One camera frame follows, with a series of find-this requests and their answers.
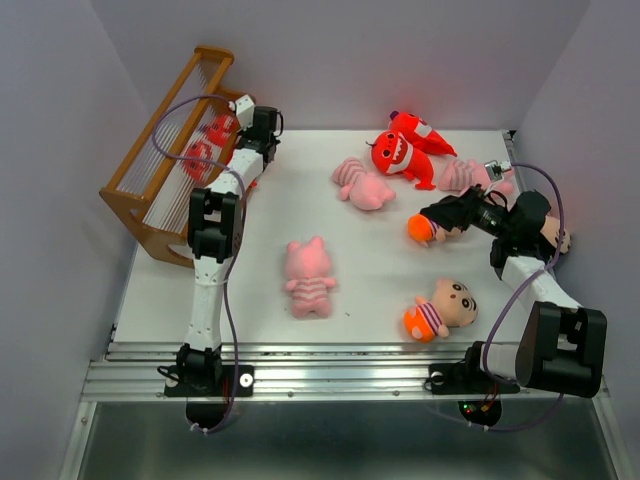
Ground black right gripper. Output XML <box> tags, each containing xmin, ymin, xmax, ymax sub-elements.
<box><xmin>419</xmin><ymin>182</ymin><xmax>513</xmax><ymax>238</ymax></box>

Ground red shark plush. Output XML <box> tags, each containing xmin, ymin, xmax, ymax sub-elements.
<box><xmin>182</xmin><ymin>139</ymin><xmax>220</xmax><ymax>184</ymax></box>
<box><xmin>202</xmin><ymin>114</ymin><xmax>238</xmax><ymax>148</ymax></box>
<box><xmin>389</xmin><ymin>111</ymin><xmax>457</xmax><ymax>157</ymax></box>
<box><xmin>369</xmin><ymin>130</ymin><xmax>436</xmax><ymax>191</ymax></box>

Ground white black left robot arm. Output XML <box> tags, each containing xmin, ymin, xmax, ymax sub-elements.
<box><xmin>158</xmin><ymin>101</ymin><xmax>283</xmax><ymax>397</ymax></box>

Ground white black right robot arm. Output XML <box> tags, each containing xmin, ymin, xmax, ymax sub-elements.
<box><xmin>419</xmin><ymin>186</ymin><xmax>607</xmax><ymax>398</ymax></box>

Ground wooden tiered shelf rack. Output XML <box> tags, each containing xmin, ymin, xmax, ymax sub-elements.
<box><xmin>100</xmin><ymin>46</ymin><xmax>246</xmax><ymax>268</ymax></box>

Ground pink striped pig plush right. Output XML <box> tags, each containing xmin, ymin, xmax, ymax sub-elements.
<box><xmin>437</xmin><ymin>159</ymin><xmax>515</xmax><ymax>195</ymax></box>

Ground pink striped pig plush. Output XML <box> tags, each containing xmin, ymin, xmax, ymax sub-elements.
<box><xmin>285</xmin><ymin>236</ymin><xmax>337</xmax><ymax>319</ymax></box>
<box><xmin>437</xmin><ymin>159</ymin><xmax>515</xmax><ymax>195</ymax></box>
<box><xmin>331</xmin><ymin>157</ymin><xmax>396</xmax><ymax>211</ymax></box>

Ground boy doll orange pants middle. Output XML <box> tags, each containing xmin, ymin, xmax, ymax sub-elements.
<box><xmin>407</xmin><ymin>214</ymin><xmax>462</xmax><ymax>246</ymax></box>

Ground boy doll orange pants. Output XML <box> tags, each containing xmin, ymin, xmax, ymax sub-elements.
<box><xmin>403</xmin><ymin>278</ymin><xmax>479</xmax><ymax>343</ymax></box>
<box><xmin>540</xmin><ymin>212</ymin><xmax>571</xmax><ymax>256</ymax></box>
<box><xmin>407</xmin><ymin>214</ymin><xmax>462</xmax><ymax>246</ymax></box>

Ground boy doll orange pants right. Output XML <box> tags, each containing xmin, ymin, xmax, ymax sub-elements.
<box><xmin>540</xmin><ymin>212</ymin><xmax>571</xmax><ymax>256</ymax></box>

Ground boy doll orange pants front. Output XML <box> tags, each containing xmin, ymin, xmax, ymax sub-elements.
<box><xmin>403</xmin><ymin>278</ymin><xmax>479</xmax><ymax>343</ymax></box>

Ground pink striped pig plush back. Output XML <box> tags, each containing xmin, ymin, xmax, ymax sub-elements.
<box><xmin>331</xmin><ymin>157</ymin><xmax>396</xmax><ymax>211</ymax></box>

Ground pink striped pig plush front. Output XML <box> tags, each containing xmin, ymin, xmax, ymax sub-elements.
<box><xmin>285</xmin><ymin>236</ymin><xmax>337</xmax><ymax>319</ymax></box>

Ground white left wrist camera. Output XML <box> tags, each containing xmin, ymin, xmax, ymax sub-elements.
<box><xmin>230</xmin><ymin>95</ymin><xmax>256</xmax><ymax>130</ymax></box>

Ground aluminium front mounting rail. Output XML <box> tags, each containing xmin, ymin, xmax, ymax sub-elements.
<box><xmin>79</xmin><ymin>341</ymin><xmax>612</xmax><ymax>404</ymax></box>

